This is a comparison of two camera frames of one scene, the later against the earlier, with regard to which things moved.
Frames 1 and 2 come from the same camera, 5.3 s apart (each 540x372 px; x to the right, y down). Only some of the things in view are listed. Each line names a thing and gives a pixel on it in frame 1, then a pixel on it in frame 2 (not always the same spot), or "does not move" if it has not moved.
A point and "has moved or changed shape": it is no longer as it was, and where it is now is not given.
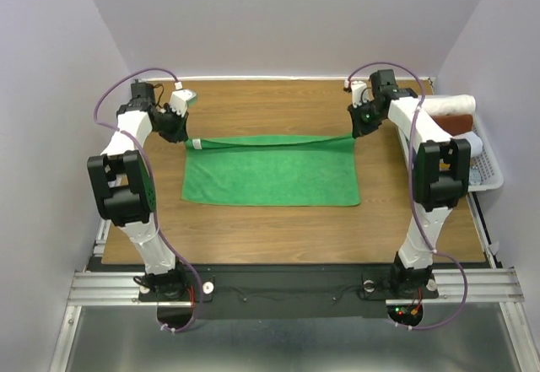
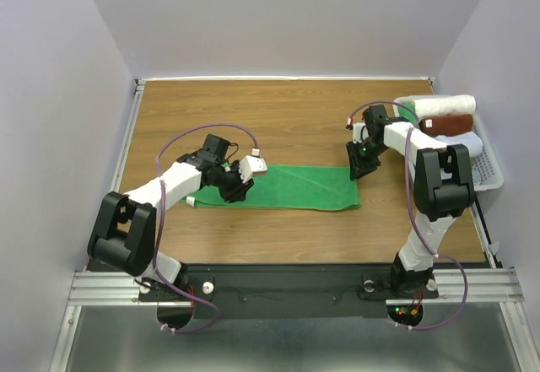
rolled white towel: [445, 104] does not move
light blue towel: [474, 140] does not move
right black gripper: [359, 127] -> [358, 166]
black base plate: [288, 289] does not move
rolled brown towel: [456, 123] does not move
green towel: [271, 170] has moved or changed shape
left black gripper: [180, 133] -> [239, 191]
